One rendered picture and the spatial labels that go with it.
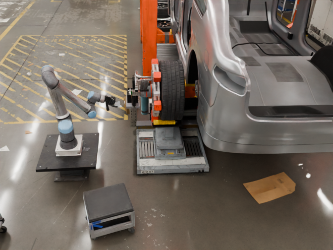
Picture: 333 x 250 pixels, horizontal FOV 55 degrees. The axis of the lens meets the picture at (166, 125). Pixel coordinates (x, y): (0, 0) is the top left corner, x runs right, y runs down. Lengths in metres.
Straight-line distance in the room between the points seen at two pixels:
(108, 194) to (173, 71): 1.37
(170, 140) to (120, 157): 0.64
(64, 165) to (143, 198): 0.89
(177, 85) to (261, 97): 0.88
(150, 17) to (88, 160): 1.67
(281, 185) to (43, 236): 2.51
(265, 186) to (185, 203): 0.94
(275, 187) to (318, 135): 1.11
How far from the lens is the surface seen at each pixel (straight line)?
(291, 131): 2.73
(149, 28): 3.70
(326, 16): 8.10
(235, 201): 3.53
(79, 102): 3.32
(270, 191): 3.73
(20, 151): 4.33
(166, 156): 3.73
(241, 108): 2.52
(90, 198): 3.04
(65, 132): 3.43
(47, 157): 3.63
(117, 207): 2.94
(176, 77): 3.27
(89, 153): 3.59
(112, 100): 3.51
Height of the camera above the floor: 2.55
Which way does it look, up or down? 35 degrees down
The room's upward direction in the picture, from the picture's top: 2 degrees clockwise
